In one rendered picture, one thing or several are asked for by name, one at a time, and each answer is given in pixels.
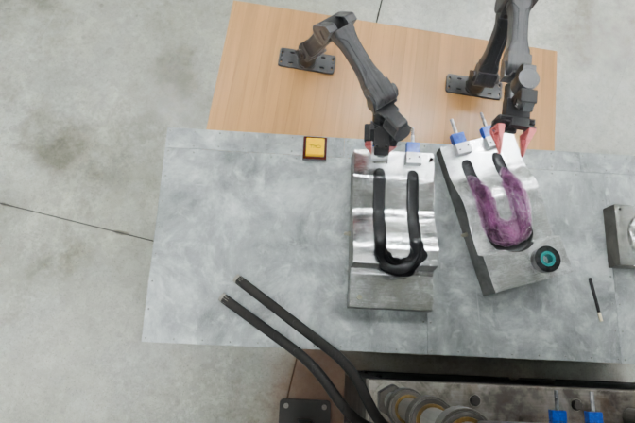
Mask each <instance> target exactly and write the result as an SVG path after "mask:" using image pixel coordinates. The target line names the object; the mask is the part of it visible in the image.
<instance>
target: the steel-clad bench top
mask: <svg viewBox="0 0 635 423"><path fill-rule="evenodd" d="M323 138H327V159H326V161H303V160H302V150H303V135H288V134H272V133H257V132H241V131H226V130H210V129H194V128H178V127H168V128H167V134H166V142H165V150H164V157H163V172H162V180H161V188H160V195H159V203H158V210H157V219H156V227H155V234H154V242H153V249H152V257H151V265H150V273H149V281H148V288H147V296H146V310H145V319H144V326H143V334H142V342H153V343H175V344H196V345H218V346H239V347H280V348H282V347H281V346H279V345H278V344H277V343H275V342H274V341H272V340H271V339H270V338H268V337H267V336H266V335H264V334H263V333H262V332H260V331H259V330H257V329H256V328H254V327H253V326H252V325H251V324H250V323H249V322H247V321H246V320H244V319H243V318H242V317H240V316H239V315H238V314H236V313H235V312H233V311H232V310H230V309H229V308H228V307H226V306H225V305H224V304H222V303H221V302H220V301H218V299H219V297H220V296H221V294H223V293H225V294H226V295H228V296H230V297H231V298H232V299H234V300H235V301H237V302H238V303H239V304H241V305H242V306H243V307H245V308H246V309H248V310H249V311H250V312H252V313H253V314H255V315H256V316H258V317H259V318H260V319H262V320H263V321H264V322H266V323H267V324H268V325H269V326H270V327H272V328H273V329H274V330H276V331H278V332H279V333H280V334H282V335H283V336H284V337H286V338H287V339H289V340H290V341H291V342H293V343H294V344H295V345H297V346H298V347H300V348H301V349H320V348H318V347H317V346H315V345H314V344H313V343H312V342H310V341H309V340H308V339H306V338H305V337H304V336H303V335H301V334H300V333H299V332H297V331H296V330H294V329H293V328H292V327H291V326H289V325H288V324H287V323H285V322H284V321H283V320H282V319H281V318H280V317H279V316H277V315H276V314H275V313H273V312H272V311H271V310H269V309H268V308H267V307H265V306H264V305H263V304H262V303H260V302H259V301H258V300H256V299H255V298H254V297H252V296H251V295H250V294H248V293H247V292H246V291H244V290H243V289H242V288H241V287H239V286H238V285H237V284H235V283H234V282H233V278H234V277H235V276H236V275H237V274H239V275H240V276H242V277H243V278H245V279H246V280H248V281H249V282H250V283H251V284H253V285H254V286H255V287H257V288H258V289H259V290H261V291H262V292H263V293H265V294H266V295H267V296H269V297H270V298H271V299H273V300H274V301H275V302H277V303H278V304H279V305H281V306H282V307H283V308H285V309H286V310H287V311H288V312H290V313H291V314H293V315H294V316H295V317H297V318H298V319H299V320H300V321H301V322H302V323H304V324H305V325H306V326H307V327H309V328H310V329H311V330H313V331H314V332H316V333H317V334H318V335H320V336H321V337H322V338H323V339H325V340H326V341H327V342H329V343H330V344H331V345H333V346H334V347H335V348H337V349H338V350H344V351H366V352H386V353H408V354H429V355H450V356H472V357H492V358H514V359H535V360H556V361H578V362H599V363H620V364H635V269H624V268H609V263H608V253H607V244H606V233H605V224H604V214H603V209H605V208H606V207H609V206H611V205H613V204H620V205H635V156H630V155H615V154H599V153H584V152H568V151H553V150H537V149H526V151H525V154H524V156H523V162H524V163H525V165H526V167H527V168H528V169H529V171H530V172H531V173H532V175H533V176H534V178H535V179H536V181H537V182H538V183H539V186H540V188H541V194H542V198H543V202H544V206H545V210H546V214H547V218H548V221H549V224H550V227H551V230H552V232H553V234H554V235H559V236H560V238H561V240H562V243H563V245H564V247H565V250H566V253H567V255H568V258H569V261H570V263H571V266H572V268H573V270H574V272H572V273H568V274H565V275H561V276H557V277H554V278H550V279H545V280H541V281H537V282H534V283H530V284H526V285H524V286H520V287H516V288H513V289H509V290H505V291H503V292H499V293H495V294H491V295H487V296H483V293H482V290H481V287H480V284H479V281H478V278H477V276H476V273H475V270H474V267H473V264H472V259H471V256H470V253H469V250H468V248H467V245H466V242H465V239H464V237H461V234H462V230H461V227H460V225H459V222H458V219H457V216H456V213H455V208H454V205H453V202H452V199H451V197H450V194H449V191H448V188H447V185H446V182H445V179H444V176H443V174H442V171H441V168H440V165H439V162H438V157H437V154H436V153H437V151H438V150H439V149H440V148H441V147H443V146H447V145H450V144H429V143H420V153H429V154H434V216H435V225H436V231H437V237H438V254H439V257H438V268H437V269H436V270H435V271H434V274H433V302H434V310H433V311H431V312H412V311H392V310H373V309H353V308H347V300H348V267H349V236H348V235H344V232H345V231H347V232H348V231H350V200H351V167H352V153H353V151H354V149H366V148H365V142H364V139H350V138H345V143H344V138H335V137H323ZM204 149H205V150H204ZM220 150H221V151H220ZM236 151H237V152H236ZM251 152H253V153H251ZM267 153H269V154H267ZM284 154H285V155H284ZM589 278H592V283H593V286H594V290H595V293H596V297H597V301H598V304H599V308H600V312H601V314H602V318H603V321H601V322H600V320H599V317H598V313H597V310H596V306H595V302H594V298H593V295H592V288H591V285H590V281H589Z"/></svg>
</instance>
